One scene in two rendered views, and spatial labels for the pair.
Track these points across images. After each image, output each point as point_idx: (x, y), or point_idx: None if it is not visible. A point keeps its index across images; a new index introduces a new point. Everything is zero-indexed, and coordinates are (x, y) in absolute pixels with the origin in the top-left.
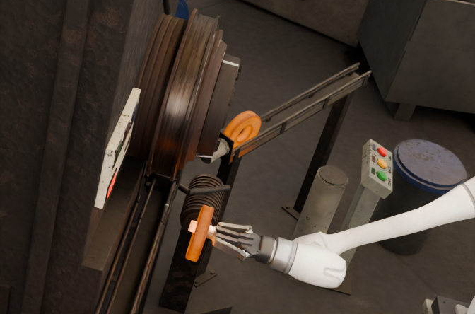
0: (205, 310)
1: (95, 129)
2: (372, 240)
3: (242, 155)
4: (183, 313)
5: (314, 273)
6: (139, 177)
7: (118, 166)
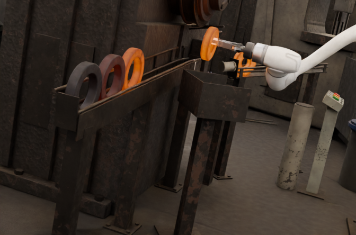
0: (222, 187)
1: None
2: (319, 57)
3: (245, 77)
4: (207, 186)
5: (279, 55)
6: (177, 28)
7: None
